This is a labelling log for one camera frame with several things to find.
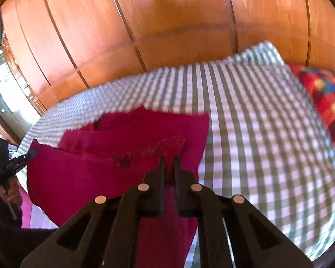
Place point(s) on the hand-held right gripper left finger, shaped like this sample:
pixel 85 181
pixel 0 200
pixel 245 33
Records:
pixel 158 181

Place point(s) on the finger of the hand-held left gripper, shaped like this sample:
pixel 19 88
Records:
pixel 23 158

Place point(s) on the pink white cloth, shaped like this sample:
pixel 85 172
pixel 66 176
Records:
pixel 39 215

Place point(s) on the person's left hand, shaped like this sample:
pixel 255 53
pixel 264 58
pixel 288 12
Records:
pixel 12 195

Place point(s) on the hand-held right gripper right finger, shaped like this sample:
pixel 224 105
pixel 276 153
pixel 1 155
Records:
pixel 181 181

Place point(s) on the dark red fleece garment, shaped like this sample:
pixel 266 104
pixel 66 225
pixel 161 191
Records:
pixel 100 150

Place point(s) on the red plaid pillow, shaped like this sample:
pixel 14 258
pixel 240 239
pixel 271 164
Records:
pixel 326 103

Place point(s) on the green white checked bed sheet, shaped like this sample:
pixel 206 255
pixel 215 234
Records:
pixel 254 134

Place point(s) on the wooden panelled wardrobe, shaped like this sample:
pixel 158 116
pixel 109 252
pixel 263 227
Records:
pixel 170 33

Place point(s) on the bright window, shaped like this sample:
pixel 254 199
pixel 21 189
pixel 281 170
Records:
pixel 8 95

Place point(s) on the person's left forearm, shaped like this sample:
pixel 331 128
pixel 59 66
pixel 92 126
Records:
pixel 1 210

